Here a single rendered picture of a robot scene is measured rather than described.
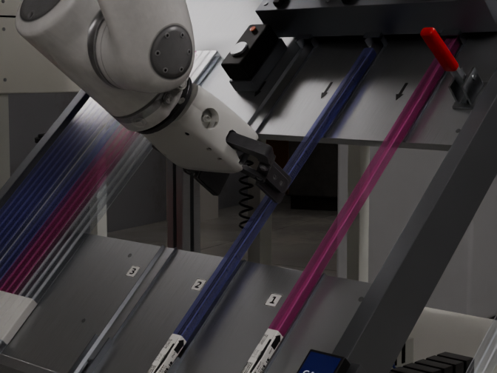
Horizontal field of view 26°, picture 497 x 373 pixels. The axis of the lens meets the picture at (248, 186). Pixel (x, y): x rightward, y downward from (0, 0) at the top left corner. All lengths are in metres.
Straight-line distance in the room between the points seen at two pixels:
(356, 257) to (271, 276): 0.95
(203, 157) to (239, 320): 0.17
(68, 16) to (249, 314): 0.35
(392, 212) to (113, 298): 3.13
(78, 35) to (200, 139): 0.17
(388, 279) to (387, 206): 3.30
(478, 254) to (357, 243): 2.21
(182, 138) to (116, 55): 0.16
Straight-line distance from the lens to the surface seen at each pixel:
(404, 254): 1.03
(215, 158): 1.06
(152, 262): 1.23
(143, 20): 0.90
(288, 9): 1.36
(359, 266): 2.05
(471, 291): 4.22
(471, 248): 4.18
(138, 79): 0.92
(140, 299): 1.20
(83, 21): 0.96
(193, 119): 1.03
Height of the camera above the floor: 1.06
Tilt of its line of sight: 6 degrees down
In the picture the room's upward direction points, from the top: straight up
